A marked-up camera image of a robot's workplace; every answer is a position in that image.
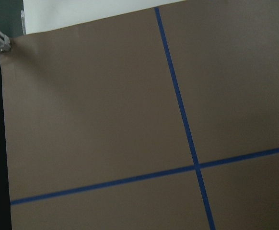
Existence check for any blue tape line crosswise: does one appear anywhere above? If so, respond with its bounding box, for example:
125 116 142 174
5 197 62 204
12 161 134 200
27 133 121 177
10 148 279 206

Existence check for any blue tape line left lengthwise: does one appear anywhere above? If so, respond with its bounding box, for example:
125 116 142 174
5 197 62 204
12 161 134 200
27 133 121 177
154 7 216 230

